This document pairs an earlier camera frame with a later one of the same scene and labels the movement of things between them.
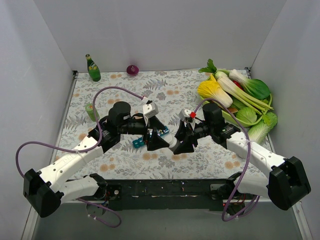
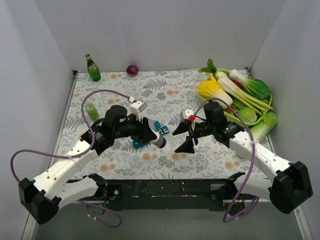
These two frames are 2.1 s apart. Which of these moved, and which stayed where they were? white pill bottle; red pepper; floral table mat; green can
Moved: white pill bottle
Stayed: floral table mat; green can; red pepper
